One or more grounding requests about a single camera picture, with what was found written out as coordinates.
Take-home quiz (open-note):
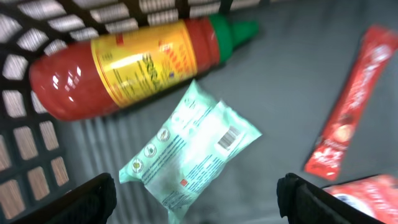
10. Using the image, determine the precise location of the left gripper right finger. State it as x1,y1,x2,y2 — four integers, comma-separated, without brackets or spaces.
276,173,382,224

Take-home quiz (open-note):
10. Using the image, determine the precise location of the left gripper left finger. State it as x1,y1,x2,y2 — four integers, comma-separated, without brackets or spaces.
13,173,117,224

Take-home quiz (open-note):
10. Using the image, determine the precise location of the red Nescafe stick sachet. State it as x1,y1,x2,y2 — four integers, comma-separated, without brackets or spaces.
304,26,397,181

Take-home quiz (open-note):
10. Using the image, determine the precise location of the red tissue pack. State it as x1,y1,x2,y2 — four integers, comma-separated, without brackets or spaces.
324,174,397,223

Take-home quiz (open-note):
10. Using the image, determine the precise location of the mint green wipes packet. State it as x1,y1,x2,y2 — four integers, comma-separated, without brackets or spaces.
119,81,261,223

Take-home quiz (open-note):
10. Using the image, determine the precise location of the red chili sauce bottle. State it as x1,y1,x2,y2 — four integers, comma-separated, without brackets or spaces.
29,14,259,121

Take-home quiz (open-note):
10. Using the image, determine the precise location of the grey plastic mesh basket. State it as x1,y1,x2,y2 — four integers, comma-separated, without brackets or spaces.
1,0,397,223

